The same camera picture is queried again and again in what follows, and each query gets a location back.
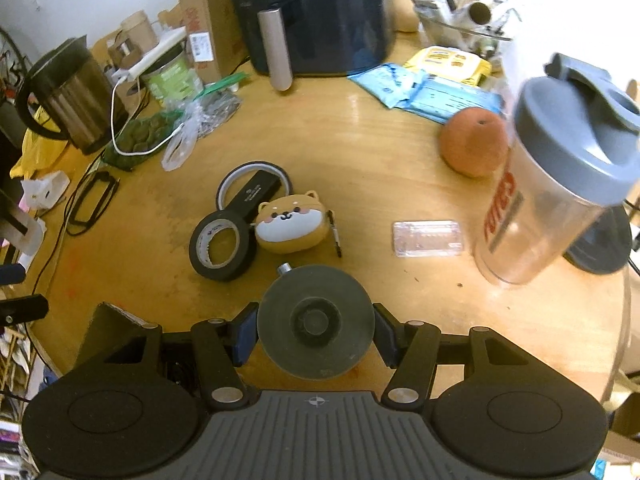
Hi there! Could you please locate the grey suction cup mount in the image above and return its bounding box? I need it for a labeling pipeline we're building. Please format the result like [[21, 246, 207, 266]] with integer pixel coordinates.
[[256, 262, 376, 380]]

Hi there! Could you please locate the brown cardboard box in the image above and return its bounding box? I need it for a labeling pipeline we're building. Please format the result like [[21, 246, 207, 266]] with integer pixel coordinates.
[[85, 302, 163, 376]]

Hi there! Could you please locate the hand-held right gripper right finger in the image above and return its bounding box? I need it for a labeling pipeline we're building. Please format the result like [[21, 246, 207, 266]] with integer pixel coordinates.
[[372, 302, 538, 406]]

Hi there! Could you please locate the black looped cable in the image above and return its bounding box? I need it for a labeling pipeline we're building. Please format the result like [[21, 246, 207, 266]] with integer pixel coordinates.
[[65, 170, 121, 236]]

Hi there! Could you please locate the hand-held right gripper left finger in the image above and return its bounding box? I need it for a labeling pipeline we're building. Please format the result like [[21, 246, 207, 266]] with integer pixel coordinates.
[[100, 302, 260, 411]]

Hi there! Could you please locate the clear zip bag green seal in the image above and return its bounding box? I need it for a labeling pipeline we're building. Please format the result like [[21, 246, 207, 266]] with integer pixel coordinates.
[[190, 72, 251, 136]]

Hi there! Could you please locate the thin black tape ring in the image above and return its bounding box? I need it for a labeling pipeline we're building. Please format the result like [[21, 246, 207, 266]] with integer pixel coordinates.
[[216, 161, 292, 213]]

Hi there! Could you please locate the black rectangular box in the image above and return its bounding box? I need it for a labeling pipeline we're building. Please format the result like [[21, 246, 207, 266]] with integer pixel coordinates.
[[227, 170, 281, 223]]

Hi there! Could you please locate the thin black cable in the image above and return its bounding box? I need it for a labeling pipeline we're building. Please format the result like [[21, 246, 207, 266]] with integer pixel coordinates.
[[30, 210, 76, 301]]

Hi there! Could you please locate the knotted clear plastic bag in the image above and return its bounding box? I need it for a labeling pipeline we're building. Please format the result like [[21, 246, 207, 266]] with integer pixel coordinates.
[[161, 115, 202, 172]]

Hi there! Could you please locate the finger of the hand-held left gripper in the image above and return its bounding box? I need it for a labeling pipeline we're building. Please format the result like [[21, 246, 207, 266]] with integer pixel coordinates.
[[0, 294, 50, 328], [0, 263, 27, 287]]

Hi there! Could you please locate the yellow wipes pack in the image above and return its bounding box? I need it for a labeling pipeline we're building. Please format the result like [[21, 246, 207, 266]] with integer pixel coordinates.
[[404, 45, 493, 86]]

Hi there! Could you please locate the brown cardboard cup tray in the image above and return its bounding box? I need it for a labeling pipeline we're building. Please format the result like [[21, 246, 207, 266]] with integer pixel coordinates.
[[107, 10, 161, 68]]

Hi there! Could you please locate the white charging cable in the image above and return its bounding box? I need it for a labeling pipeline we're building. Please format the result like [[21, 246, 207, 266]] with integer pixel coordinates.
[[110, 77, 193, 156]]

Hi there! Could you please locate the white power strip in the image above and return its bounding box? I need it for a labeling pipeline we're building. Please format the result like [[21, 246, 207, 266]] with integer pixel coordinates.
[[111, 27, 187, 83]]

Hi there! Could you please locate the dark steel electric kettle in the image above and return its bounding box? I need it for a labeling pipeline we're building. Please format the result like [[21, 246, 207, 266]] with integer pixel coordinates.
[[15, 35, 128, 156]]

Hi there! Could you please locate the wide black tape roll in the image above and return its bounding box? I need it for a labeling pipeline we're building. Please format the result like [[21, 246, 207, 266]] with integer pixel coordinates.
[[189, 210, 258, 282]]

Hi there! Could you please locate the orange fruit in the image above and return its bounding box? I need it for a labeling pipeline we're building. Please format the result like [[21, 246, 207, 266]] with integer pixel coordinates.
[[439, 107, 508, 178]]

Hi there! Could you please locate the small white plastic bag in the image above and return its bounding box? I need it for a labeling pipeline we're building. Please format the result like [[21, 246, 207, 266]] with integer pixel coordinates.
[[20, 170, 71, 211]]

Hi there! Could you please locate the yellow plastic bag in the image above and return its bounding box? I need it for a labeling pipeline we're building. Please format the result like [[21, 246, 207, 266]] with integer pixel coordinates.
[[10, 110, 68, 181]]

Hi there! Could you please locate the bag of green cookies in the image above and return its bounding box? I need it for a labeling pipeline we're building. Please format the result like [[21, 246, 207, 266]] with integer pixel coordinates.
[[102, 110, 186, 171]]

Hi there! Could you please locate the tan wooden vessel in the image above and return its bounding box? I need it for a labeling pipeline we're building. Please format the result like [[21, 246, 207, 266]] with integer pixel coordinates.
[[390, 0, 420, 33]]

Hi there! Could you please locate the dog shaped earbud case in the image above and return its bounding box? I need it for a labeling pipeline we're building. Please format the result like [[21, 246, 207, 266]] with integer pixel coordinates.
[[254, 190, 344, 259]]

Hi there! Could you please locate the small clear plastic case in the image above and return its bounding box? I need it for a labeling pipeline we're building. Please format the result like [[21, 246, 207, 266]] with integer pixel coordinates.
[[391, 219, 465, 258]]

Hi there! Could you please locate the green label jar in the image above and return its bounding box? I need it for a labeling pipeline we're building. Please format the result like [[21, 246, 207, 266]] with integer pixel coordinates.
[[142, 47, 203, 108]]

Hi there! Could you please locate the black air fryer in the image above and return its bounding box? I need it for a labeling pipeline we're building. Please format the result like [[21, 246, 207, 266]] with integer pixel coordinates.
[[222, 0, 390, 92]]

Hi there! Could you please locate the clear shaker bottle grey lid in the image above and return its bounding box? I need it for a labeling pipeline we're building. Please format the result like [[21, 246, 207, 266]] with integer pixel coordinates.
[[474, 52, 640, 286]]

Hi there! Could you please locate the blue wipes packet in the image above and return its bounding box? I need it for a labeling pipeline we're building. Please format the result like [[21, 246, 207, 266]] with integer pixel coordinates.
[[347, 62, 426, 108], [405, 77, 503, 123]]

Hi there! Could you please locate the tall red print cardboard box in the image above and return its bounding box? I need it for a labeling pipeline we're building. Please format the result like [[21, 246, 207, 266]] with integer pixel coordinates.
[[172, 0, 251, 86]]

